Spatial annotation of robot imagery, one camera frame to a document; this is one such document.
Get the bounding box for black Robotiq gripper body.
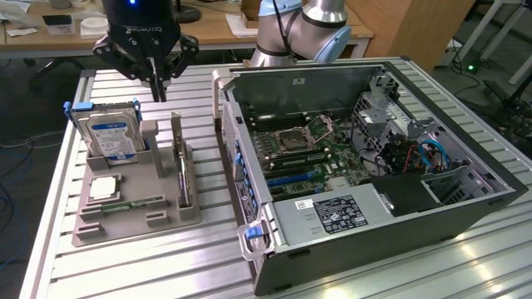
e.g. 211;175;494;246
101;0;182;60

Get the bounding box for black graphics card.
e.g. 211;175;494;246
169;111;195;208

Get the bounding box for white box with bowl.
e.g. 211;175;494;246
78;17;110;40

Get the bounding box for black round lamp base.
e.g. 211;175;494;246
173;5;202;24

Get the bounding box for white papers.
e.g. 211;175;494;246
225;14;261;39

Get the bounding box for wooden desk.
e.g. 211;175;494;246
0;0;374;60

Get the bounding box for white box black lid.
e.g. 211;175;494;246
41;14;78;36

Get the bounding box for black office chair base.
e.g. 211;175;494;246
22;55;98;93

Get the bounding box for open cardboard box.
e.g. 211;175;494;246
239;0;266;21

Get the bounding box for hard disk in blue caddy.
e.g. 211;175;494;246
62;98;143;164

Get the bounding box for white label card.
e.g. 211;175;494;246
5;27;38;37

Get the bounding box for clear plastic bag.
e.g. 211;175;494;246
0;2;41;29

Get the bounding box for CPU socket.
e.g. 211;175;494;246
274;127;315;155

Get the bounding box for metal socket cover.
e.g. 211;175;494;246
305;114;335;140

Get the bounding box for grey parts rack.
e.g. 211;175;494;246
71;120;203;248

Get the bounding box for silver CPU chip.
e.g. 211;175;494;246
87;177;122;201

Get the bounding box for black RAM stick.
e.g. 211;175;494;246
267;150;330;168

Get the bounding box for black expansion slot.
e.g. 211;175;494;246
263;166;311;181

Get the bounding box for green RAM stick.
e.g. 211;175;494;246
99;199;165;213

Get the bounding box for blue expansion slot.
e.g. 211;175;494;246
265;172;317;188

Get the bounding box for green motherboard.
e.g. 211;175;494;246
239;102;374;202

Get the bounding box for metal disk bay cage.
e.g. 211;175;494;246
351;91;417;156

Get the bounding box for wooden cabinet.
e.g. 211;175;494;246
343;0;477;71

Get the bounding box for grey power supply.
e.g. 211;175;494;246
271;183;394;247

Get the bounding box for grey tilted disk bay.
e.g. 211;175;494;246
419;164;470;204

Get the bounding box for black open PC case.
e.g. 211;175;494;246
210;60;529;297

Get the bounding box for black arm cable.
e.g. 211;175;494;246
271;0;298;60

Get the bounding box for blue wire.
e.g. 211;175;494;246
415;139;453;171

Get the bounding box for white desk frame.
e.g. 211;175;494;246
453;0;532;85

